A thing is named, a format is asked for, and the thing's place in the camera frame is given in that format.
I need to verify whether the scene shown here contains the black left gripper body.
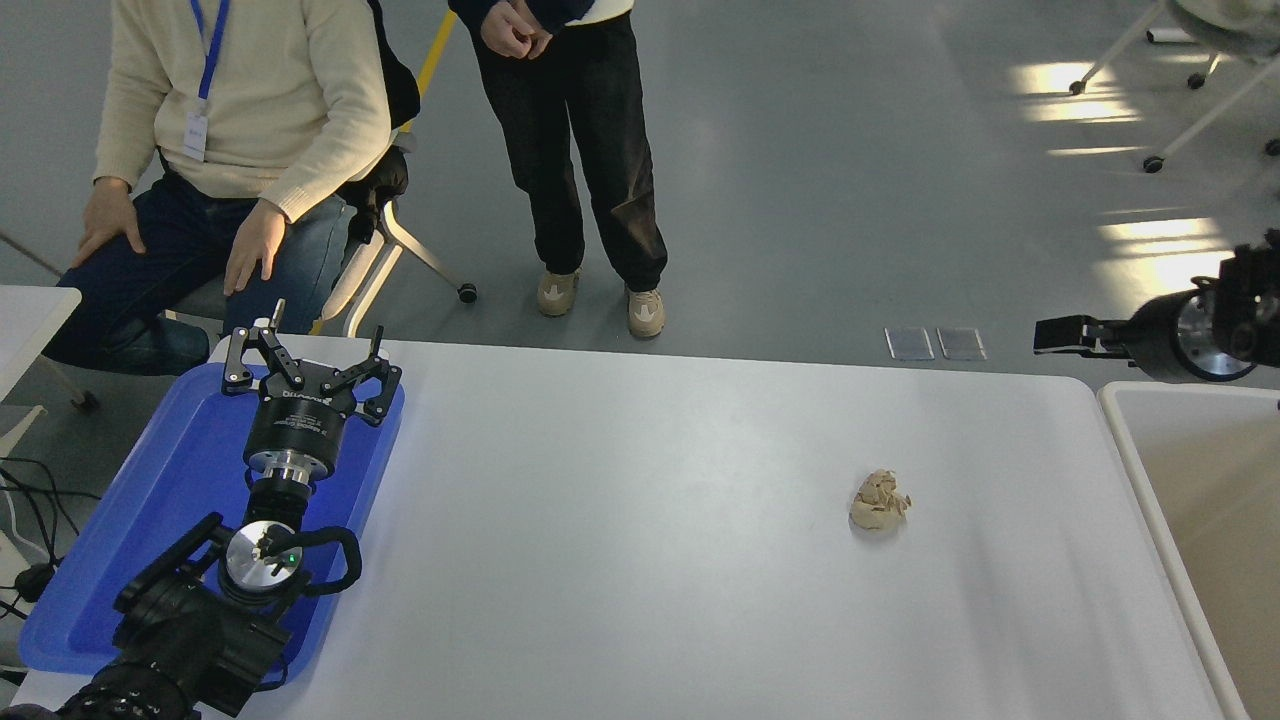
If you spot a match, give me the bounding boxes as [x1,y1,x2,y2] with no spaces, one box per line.
[243,390,353,473]

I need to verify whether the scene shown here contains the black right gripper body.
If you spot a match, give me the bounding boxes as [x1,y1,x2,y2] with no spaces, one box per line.
[1128,290,1202,385]

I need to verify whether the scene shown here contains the person's right hand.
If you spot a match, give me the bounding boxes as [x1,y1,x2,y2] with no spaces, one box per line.
[72,177,149,269]
[480,0,537,60]

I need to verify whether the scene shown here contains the white office chair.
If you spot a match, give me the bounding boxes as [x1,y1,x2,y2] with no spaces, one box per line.
[165,130,479,337]

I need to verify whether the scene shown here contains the blue plastic tray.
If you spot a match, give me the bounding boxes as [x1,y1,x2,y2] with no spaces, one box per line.
[20,360,406,691]

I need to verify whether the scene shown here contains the large pale bin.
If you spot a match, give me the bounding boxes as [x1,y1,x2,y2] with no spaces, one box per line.
[1098,382,1280,720]

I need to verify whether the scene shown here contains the crumpled tan paper ball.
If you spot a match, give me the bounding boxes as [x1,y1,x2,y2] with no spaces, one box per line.
[849,470,913,533]

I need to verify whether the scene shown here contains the small white table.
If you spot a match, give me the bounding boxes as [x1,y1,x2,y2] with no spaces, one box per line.
[0,285,101,456]

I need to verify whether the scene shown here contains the person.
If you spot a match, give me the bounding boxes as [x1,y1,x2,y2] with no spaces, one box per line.
[448,0,669,341]
[44,0,393,377]

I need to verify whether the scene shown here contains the grey office chair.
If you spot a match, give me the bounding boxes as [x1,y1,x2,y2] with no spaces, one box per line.
[1066,0,1280,174]

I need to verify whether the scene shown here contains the blue lanyard with badge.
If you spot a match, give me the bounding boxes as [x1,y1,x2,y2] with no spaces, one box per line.
[182,0,231,163]

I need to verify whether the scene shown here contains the black cables with adapter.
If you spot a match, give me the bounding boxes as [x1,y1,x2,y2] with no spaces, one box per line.
[0,455,103,621]

